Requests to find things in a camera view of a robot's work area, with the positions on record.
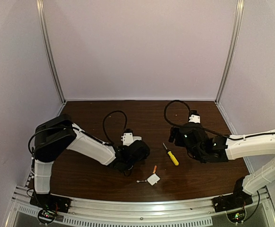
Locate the yellow handled screwdriver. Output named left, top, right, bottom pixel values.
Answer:
left=162, top=142, right=179, bottom=166

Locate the black battery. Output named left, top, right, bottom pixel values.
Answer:
left=136, top=180, right=147, bottom=183

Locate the white battery cover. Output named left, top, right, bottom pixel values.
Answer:
left=147, top=174, right=160, bottom=186

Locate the white red remote control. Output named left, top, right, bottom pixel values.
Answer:
left=133, top=136, right=142, bottom=141

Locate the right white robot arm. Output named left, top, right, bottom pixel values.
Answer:
left=169, top=120, right=275, bottom=196

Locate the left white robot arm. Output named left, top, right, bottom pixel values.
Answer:
left=28, top=114, right=150, bottom=195

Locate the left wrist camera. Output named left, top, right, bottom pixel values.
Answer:
left=121, top=129, right=134, bottom=146

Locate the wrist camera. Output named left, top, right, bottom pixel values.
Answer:
left=188, top=110, right=201, bottom=123
left=121, top=129, right=134, bottom=146

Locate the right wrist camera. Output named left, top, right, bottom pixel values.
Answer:
left=188, top=110, right=201, bottom=123

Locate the right black camera cable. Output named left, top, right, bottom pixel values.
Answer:
left=163, top=99, right=230, bottom=139

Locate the black camera cable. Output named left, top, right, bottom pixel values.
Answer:
left=102, top=110, right=129, bottom=145
left=163, top=99, right=230, bottom=139

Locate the left black camera cable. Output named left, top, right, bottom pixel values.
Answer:
left=102, top=110, right=129, bottom=145

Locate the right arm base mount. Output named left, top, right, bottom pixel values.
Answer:
left=212, top=177, right=260, bottom=225

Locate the front aluminium rail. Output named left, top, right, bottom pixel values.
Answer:
left=3, top=186, right=275, bottom=227

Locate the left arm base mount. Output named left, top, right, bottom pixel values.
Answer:
left=30, top=191, right=71, bottom=226

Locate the right aluminium frame post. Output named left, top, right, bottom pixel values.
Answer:
left=215, top=0, right=244, bottom=104

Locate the aluminium frame post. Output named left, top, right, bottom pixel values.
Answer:
left=215, top=0, right=244, bottom=104
left=36, top=0, right=66, bottom=104

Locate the left aluminium frame post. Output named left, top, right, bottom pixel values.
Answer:
left=36, top=0, right=66, bottom=104

